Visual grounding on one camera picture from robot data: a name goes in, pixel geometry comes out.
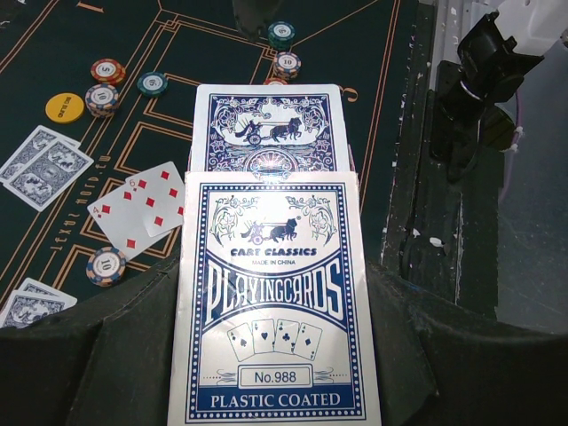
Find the blue card leaving deck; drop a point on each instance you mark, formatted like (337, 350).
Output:
(269, 129)

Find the blue backed playing card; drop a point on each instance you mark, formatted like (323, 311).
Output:
(25, 308)
(35, 286)

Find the green poker table mat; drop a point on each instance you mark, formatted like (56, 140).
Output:
(48, 47)

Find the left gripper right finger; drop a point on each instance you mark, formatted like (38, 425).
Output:
(440, 364)

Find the blue white card deck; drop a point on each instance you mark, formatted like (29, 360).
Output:
(273, 323)

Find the orange chips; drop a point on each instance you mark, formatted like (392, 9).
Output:
(275, 81)
(108, 71)

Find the green chips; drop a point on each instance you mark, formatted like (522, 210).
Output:
(152, 84)
(281, 35)

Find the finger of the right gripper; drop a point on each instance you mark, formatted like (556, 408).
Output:
(252, 17)

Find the four of diamonds card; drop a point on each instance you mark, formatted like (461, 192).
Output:
(118, 218)

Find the peach blue chips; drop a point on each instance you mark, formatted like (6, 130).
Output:
(102, 100)

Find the six of diamonds card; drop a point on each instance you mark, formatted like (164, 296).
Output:
(159, 196)

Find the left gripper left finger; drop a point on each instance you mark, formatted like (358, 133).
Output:
(105, 361)

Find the yellow big blind button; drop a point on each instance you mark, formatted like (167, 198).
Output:
(64, 108)

